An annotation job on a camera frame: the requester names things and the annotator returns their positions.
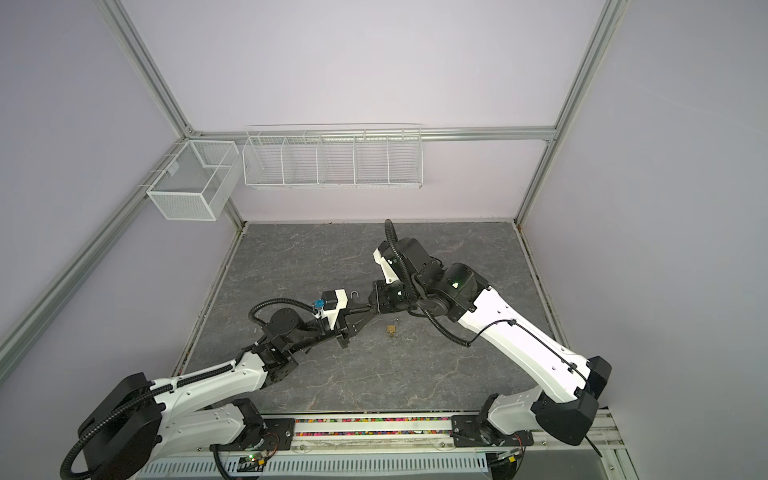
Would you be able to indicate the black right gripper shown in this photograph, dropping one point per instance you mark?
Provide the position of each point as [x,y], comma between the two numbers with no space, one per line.
[380,297]

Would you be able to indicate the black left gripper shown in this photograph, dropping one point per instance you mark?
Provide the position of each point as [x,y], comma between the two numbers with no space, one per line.
[352,318]

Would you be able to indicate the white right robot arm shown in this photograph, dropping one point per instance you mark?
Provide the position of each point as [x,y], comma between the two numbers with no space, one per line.
[565,399]

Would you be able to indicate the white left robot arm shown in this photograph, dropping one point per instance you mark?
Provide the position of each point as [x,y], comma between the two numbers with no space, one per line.
[141,420]

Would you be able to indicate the aluminium horizontal back bar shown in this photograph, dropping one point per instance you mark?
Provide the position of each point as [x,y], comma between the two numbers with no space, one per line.
[427,134]

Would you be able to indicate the small white mesh basket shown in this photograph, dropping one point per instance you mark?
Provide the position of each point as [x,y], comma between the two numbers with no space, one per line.
[198,181]

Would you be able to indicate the aluminium left side bar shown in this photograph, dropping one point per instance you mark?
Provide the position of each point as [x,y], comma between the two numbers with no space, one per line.
[18,341]

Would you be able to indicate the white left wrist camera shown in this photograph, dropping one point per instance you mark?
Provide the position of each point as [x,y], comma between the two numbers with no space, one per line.
[328,307]

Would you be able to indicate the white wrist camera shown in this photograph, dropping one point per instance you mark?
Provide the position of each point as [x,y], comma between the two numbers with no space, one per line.
[388,272]
[328,307]

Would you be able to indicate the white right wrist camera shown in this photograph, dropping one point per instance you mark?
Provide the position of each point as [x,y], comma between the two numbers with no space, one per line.
[388,272]

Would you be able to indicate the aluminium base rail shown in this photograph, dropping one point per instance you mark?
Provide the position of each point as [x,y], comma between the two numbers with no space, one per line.
[341,445]

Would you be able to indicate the long white wire basket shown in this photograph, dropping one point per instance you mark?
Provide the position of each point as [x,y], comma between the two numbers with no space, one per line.
[362,155]

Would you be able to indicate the aluminium frame corner post right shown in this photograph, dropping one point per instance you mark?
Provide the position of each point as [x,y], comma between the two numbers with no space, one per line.
[606,26]

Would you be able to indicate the aluminium frame corner post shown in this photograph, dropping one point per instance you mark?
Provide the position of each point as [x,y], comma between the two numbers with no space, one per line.
[606,26]
[128,38]

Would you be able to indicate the aluminium frame corner post left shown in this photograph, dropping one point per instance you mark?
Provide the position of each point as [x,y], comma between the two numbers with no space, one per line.
[128,38]

